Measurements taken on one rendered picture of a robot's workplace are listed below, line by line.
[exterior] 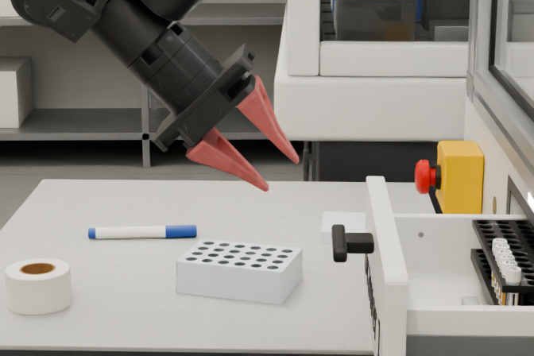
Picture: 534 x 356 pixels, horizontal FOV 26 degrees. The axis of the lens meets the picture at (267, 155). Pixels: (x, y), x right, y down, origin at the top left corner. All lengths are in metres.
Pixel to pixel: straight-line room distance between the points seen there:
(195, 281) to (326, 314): 0.16
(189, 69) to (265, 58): 4.27
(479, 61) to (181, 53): 0.54
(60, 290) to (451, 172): 0.45
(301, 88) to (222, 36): 3.40
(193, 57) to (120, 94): 4.33
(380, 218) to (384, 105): 0.81
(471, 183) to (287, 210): 0.36
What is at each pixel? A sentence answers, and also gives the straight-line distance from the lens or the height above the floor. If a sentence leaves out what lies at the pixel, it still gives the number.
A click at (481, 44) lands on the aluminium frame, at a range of 1.38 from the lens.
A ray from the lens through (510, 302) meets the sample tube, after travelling 0.96.
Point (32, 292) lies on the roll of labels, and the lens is 1.26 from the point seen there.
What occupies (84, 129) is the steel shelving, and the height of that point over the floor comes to 0.15.
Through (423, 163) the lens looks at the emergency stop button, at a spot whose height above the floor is 0.89.
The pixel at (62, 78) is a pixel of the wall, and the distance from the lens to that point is 5.28.
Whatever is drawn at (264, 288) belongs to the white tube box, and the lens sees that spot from 1.27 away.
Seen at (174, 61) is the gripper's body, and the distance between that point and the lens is 0.93.
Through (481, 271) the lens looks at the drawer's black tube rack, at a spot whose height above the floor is 0.87.
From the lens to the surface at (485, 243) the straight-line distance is 1.05.
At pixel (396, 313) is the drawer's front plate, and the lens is 0.89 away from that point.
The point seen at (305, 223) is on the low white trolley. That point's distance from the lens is 1.54.
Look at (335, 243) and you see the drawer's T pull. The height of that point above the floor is 0.91.
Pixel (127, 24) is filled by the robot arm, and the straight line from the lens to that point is 0.93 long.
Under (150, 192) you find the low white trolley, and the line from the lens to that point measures 1.69.
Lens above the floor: 1.23
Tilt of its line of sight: 14 degrees down
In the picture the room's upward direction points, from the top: straight up
